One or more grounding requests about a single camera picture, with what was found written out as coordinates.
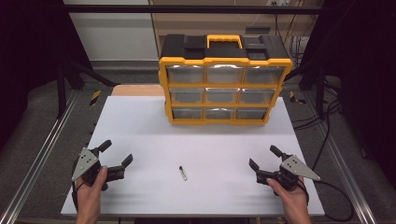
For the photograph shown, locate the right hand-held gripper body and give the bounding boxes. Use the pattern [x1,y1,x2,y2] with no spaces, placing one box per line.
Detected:
[274,154,321,191]

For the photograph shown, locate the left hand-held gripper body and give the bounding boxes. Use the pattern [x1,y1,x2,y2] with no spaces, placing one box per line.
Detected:
[71,147,109,191]

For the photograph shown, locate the small glass vial black cap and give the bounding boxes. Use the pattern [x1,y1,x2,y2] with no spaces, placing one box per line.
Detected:
[178,165,189,182]

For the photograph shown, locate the clear plastic drawer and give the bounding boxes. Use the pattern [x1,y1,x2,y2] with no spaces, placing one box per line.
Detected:
[205,107,236,120]

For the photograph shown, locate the yellow black organizer cabinet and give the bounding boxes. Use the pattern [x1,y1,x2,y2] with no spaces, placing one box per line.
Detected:
[158,34,294,127]

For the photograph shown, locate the person's right hand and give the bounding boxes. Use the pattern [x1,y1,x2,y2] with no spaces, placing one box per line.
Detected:
[266,176,310,216]

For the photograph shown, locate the person's left hand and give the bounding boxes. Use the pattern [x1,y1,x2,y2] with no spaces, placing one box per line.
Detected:
[75,165,108,208]

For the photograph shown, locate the yellow black striped marker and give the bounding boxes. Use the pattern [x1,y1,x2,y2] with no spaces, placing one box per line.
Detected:
[89,90,103,106]
[289,91,306,105]

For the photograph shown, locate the tan wooden board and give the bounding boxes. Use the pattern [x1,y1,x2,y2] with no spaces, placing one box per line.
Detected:
[110,84,165,97]

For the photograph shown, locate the black metal stand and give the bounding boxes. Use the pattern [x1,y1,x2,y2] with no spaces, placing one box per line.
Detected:
[55,57,121,119]
[283,58,332,119]

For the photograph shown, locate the set of clear cabinet bins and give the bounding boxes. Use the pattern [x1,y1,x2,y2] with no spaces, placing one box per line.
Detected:
[165,64,286,121]

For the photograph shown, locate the white cabinet panel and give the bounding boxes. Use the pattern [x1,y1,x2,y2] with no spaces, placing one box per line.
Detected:
[63,0,159,62]

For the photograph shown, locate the black curtain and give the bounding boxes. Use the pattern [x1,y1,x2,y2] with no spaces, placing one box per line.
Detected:
[302,0,396,189]
[0,0,92,150]

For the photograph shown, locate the small black box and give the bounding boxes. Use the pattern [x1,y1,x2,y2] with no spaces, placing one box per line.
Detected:
[245,26,272,35]

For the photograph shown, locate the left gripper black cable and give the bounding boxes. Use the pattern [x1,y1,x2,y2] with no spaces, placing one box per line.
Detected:
[71,161,82,213]

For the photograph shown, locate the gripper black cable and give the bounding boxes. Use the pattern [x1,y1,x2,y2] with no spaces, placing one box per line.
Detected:
[299,178,356,223]
[71,161,82,213]

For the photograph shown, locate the black floor cable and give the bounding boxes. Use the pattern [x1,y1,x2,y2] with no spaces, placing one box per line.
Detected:
[292,98,342,131]
[311,105,334,172]

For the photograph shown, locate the metal floor rail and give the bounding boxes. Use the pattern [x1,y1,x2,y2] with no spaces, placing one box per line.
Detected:
[0,89,80,224]
[302,91,378,224]

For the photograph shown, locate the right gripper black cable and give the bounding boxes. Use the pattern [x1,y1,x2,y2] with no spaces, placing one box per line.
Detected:
[299,178,356,223]

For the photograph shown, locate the black overhead frame beam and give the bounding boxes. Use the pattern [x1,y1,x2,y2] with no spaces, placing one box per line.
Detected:
[64,4,323,15]

